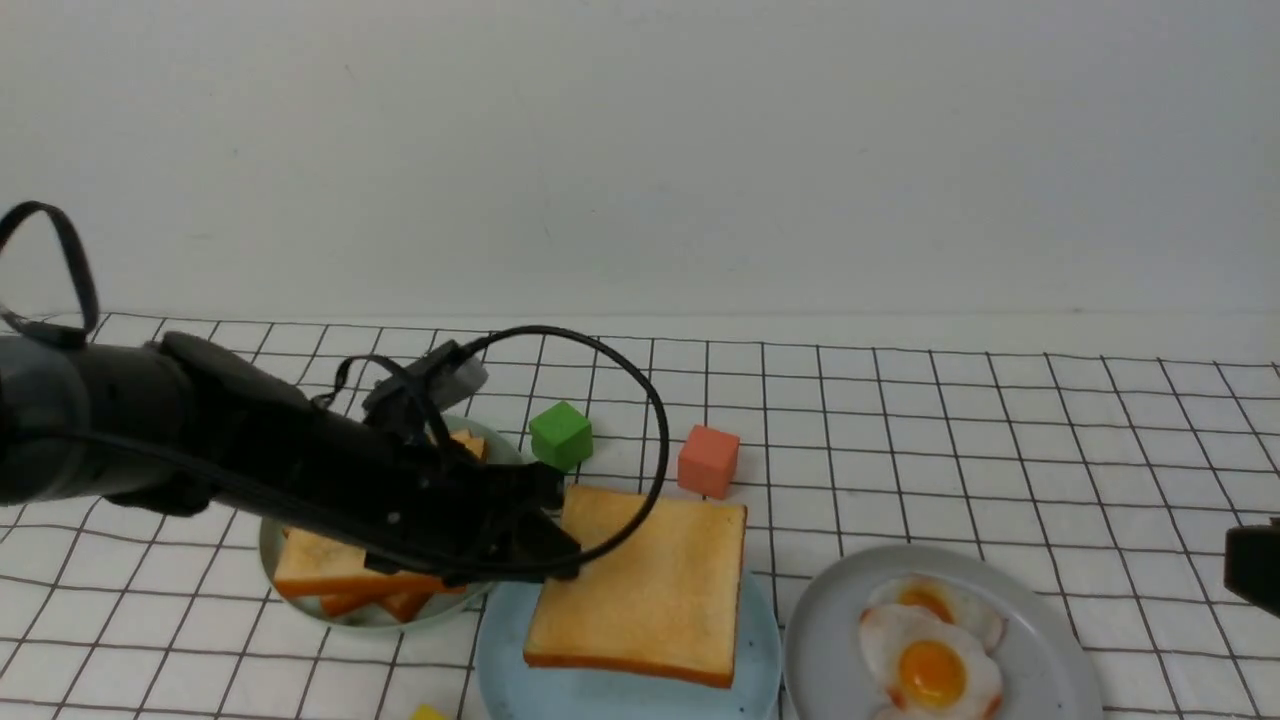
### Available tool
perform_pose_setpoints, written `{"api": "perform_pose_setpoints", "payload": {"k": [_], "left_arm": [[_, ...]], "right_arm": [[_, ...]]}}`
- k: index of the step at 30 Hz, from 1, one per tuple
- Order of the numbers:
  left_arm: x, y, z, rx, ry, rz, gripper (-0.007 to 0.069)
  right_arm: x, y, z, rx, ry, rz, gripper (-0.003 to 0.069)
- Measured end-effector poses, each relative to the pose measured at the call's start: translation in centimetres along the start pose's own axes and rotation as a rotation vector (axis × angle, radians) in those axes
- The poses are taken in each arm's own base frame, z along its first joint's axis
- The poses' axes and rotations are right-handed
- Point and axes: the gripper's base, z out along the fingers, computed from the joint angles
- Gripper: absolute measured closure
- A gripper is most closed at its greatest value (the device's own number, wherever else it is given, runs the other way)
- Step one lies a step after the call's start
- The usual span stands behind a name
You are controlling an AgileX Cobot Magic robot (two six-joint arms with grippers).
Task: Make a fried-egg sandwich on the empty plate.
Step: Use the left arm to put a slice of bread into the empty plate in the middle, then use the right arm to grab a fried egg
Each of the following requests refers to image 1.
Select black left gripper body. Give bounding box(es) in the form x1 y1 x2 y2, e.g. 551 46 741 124
160 332 521 579

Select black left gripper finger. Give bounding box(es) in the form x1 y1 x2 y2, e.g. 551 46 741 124
490 510 581 583
490 462 564 511

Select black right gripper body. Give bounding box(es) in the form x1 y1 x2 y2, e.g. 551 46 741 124
1224 518 1280 618

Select toast slice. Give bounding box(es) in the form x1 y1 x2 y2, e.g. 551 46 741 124
524 496 748 689
319 594 379 618
273 430 489 600
378 592 433 623

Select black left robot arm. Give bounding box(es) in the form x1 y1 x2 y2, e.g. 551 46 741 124
3 332 581 584

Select green plate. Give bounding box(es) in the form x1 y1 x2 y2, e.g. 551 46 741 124
284 416 525 634

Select green cube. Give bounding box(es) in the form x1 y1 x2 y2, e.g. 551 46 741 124
527 401 595 474

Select light blue plate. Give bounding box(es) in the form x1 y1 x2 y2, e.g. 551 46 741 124
476 575 782 719

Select white checkered tablecloth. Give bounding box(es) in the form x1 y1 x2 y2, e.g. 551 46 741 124
1 319 1277 719

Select orange-red cube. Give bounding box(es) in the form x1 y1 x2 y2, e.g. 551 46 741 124
677 425 741 500

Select yellow block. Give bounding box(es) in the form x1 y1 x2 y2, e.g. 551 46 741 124
408 705 452 720

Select grey plate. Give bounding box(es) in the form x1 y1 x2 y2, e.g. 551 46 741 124
783 544 1105 719

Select black cable loop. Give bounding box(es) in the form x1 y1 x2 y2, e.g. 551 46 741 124
310 325 671 583

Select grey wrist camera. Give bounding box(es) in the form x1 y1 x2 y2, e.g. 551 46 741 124
361 340 489 415

